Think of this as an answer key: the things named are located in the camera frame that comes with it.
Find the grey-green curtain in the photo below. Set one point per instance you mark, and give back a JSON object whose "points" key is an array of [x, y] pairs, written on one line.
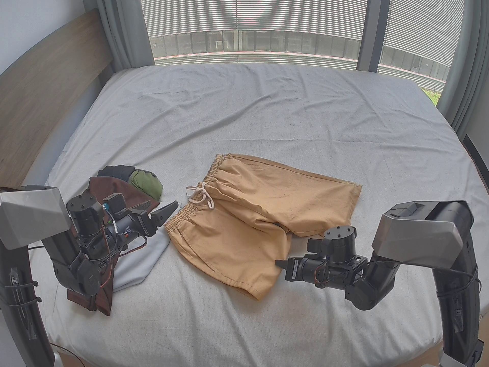
{"points": [[122, 21], [470, 52]]}

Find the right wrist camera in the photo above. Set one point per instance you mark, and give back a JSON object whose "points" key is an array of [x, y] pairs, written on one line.
{"points": [[315, 246]]}

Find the green garment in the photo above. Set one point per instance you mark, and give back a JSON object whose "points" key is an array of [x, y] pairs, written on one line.
{"points": [[147, 184]]}

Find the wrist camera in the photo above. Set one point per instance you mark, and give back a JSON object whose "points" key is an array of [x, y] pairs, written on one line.
{"points": [[315, 246], [114, 202]]}

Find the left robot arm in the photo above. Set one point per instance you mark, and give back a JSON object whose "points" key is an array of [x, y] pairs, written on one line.
{"points": [[34, 216]]}

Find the brown garment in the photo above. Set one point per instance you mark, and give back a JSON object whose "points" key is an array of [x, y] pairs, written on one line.
{"points": [[114, 187]]}

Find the bed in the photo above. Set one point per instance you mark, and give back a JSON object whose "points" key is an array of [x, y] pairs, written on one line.
{"points": [[305, 109]]}

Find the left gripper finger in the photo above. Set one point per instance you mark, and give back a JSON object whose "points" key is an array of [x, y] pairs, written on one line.
{"points": [[164, 214], [142, 207]]}

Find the window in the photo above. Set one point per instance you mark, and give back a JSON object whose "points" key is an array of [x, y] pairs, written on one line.
{"points": [[267, 13]]}

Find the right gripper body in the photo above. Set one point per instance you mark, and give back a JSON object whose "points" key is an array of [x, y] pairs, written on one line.
{"points": [[305, 270]]}

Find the pale blue garment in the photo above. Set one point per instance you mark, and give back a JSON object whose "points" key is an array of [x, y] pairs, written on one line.
{"points": [[137, 262]]}

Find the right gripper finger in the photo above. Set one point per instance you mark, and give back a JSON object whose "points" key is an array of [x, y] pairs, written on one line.
{"points": [[283, 265]]}

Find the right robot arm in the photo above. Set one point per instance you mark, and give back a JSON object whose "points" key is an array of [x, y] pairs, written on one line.
{"points": [[420, 235]]}

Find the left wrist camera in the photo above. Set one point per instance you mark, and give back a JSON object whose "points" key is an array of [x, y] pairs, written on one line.
{"points": [[114, 202]]}

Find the black garment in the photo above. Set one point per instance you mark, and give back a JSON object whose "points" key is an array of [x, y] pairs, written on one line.
{"points": [[114, 172]]}

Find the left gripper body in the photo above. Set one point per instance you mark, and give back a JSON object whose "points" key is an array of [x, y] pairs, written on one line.
{"points": [[143, 226]]}

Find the tan shorts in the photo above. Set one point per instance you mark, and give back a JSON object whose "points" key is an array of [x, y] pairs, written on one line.
{"points": [[237, 239]]}

